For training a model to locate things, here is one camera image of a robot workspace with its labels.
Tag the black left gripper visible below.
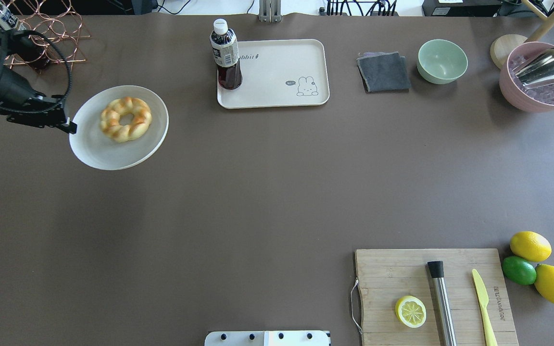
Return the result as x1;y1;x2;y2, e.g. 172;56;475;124
0;29;77;134

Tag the white plate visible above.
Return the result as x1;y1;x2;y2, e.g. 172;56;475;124
69;85;169;170

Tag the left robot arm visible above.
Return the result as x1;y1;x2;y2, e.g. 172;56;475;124
0;29;77;134

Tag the tea bottle on tray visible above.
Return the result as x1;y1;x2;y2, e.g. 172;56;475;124
210;18;242;90

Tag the cream rabbit tray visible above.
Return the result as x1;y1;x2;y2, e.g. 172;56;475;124
217;39;330;109

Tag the tea bottle in rack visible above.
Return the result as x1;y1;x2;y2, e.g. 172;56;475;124
0;0;50;71

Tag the grey folded cloth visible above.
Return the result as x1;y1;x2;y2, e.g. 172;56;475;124
356;52;411;93

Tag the wooden cutting board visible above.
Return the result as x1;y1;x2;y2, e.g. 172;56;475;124
355;249;519;346

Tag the green bowl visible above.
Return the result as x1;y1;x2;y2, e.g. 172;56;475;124
417;39;468;85

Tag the lemon half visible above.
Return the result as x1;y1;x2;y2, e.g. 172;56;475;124
394;295;427;328

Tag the steel muddler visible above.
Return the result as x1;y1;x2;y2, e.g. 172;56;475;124
427;260;457;346

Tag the wooden glass stand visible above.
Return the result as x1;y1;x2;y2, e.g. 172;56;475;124
490;0;554;69

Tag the yellow plastic knife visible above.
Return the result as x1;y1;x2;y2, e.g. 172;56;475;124
471;269;498;346

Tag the green lime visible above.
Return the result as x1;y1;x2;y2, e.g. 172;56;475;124
502;256;537;285

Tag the whole lemon upper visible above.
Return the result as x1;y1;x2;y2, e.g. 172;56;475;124
509;231;552;262

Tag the pink ice bowl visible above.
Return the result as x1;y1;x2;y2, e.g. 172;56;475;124
499;42;554;112

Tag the steel ice scoop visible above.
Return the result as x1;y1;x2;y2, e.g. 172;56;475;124
515;48;554;88

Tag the braided ring donut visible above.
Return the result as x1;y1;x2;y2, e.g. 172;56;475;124
99;97;152;143

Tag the copper wire bottle rack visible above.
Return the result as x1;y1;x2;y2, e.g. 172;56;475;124
3;0;91;73

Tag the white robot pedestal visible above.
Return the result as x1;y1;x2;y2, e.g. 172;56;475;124
204;329;331;346

